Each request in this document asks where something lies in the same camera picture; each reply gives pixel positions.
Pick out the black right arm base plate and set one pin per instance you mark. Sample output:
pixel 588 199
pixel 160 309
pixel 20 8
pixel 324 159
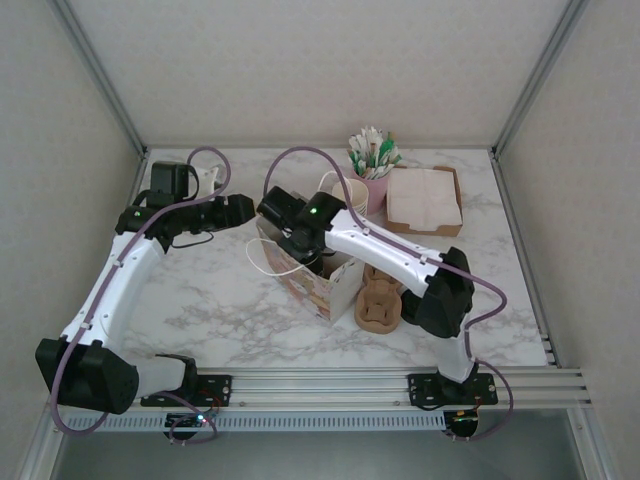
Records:
pixel 425 392

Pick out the pink cylindrical holder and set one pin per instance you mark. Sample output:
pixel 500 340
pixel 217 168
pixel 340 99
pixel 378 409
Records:
pixel 376 192

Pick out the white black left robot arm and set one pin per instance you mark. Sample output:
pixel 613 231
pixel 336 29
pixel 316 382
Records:
pixel 125 280

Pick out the aluminium frame rail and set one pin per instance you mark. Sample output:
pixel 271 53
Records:
pixel 42 455
pixel 585 445

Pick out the cartoon print paper bag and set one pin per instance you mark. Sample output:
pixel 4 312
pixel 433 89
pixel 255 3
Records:
pixel 310 295

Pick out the white paper cup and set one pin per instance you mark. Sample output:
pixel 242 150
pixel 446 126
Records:
pixel 345 192

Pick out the small controller board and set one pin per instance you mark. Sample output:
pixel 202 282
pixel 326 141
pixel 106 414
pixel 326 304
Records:
pixel 462 417
pixel 185 420

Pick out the aluminium frame post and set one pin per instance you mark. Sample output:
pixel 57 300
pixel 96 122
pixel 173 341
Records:
pixel 537 75
pixel 100 75

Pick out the bundle of wrapped straws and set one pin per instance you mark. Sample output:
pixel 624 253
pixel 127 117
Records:
pixel 372 155

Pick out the brown cardboard napkin box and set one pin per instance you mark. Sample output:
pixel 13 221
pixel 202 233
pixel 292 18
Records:
pixel 425 230

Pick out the white napkin stack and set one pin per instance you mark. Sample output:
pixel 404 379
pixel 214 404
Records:
pixel 422 197

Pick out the stack of white paper cups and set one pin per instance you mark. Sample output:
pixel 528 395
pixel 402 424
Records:
pixel 365 204

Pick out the aluminium mounting rail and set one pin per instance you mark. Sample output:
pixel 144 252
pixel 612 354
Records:
pixel 320 390

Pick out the aluminium side rail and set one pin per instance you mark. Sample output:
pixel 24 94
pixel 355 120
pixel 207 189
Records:
pixel 525 260

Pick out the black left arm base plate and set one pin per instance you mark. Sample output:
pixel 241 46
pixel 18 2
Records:
pixel 220 387

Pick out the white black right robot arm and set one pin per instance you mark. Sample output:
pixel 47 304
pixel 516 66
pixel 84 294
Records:
pixel 380 245

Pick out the brown pulp cup carrier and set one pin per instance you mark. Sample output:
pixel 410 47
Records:
pixel 377 295
pixel 372 327

